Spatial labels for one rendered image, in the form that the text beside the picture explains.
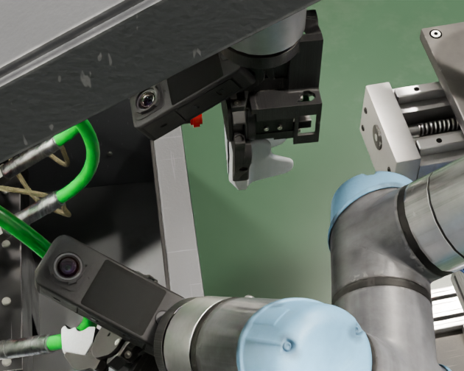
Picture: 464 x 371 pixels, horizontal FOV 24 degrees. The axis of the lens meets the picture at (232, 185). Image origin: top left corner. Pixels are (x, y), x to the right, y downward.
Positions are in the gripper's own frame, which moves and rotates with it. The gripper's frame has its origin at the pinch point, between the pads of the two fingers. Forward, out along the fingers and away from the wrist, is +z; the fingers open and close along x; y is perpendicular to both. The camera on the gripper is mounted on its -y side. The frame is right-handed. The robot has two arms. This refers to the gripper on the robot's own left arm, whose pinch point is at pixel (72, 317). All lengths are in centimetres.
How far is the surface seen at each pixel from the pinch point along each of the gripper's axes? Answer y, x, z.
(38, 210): -1.7, 11.4, 20.2
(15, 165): -4.7, 15.8, 26.9
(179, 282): 18.9, 15.1, 23.4
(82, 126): -6.2, 17.7, 8.2
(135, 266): 20.1, 18.0, 40.2
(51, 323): 14.6, 5.7, 41.5
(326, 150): 84, 92, 121
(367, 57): 86, 125, 129
